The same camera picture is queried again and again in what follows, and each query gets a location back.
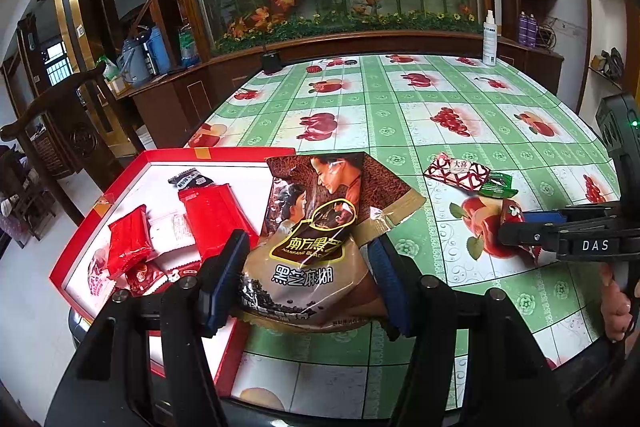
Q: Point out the green plastic bottle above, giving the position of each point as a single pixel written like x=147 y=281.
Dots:
x=188 y=47

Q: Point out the red white patterned packet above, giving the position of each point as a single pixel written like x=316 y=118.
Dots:
x=455 y=174

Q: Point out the dark red small packet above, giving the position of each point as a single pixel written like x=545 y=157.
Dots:
x=145 y=277

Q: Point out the translucent pink snack packet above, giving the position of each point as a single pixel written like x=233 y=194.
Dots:
x=97 y=282

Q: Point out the person's right hand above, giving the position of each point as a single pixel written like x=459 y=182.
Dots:
x=616 y=307

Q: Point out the purple bottle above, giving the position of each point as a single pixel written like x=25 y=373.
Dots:
x=533 y=32
x=523 y=31

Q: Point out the red shallow gift box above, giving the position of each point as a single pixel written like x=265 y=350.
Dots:
x=155 y=167

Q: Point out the large red snack packet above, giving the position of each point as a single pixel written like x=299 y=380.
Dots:
x=215 y=217

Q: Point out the tall wooden cabinet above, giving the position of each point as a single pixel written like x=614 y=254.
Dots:
x=75 y=7

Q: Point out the black small holder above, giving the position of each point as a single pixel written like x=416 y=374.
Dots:
x=271 y=63

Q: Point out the black white snack packet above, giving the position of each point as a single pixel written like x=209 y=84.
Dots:
x=192 y=180

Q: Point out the small red snack packet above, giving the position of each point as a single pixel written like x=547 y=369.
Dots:
x=129 y=239

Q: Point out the dark carved wooden chair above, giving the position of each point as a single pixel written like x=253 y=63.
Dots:
x=85 y=132

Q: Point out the white spray bottle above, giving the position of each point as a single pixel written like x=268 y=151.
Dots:
x=490 y=42

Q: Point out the green snack packet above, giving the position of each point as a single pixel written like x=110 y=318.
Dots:
x=497 y=187

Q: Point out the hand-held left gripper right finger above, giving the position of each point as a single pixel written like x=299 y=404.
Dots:
x=392 y=287

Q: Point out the green fruit-print tablecloth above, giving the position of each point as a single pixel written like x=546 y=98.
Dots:
x=400 y=107

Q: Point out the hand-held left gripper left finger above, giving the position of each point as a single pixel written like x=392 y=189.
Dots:
x=225 y=279

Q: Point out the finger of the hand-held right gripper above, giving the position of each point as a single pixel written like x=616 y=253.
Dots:
x=530 y=234
x=545 y=217

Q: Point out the blue thermos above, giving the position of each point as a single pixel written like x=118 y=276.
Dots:
x=159 y=52

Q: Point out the white pink-edged snack packet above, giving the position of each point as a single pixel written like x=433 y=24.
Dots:
x=167 y=229

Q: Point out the brown printed powder bag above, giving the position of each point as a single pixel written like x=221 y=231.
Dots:
x=310 y=217

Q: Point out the dark tool on shelf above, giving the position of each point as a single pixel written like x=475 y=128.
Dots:
x=610 y=64

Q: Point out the grey-blue kettle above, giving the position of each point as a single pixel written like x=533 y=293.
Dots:
x=132 y=64

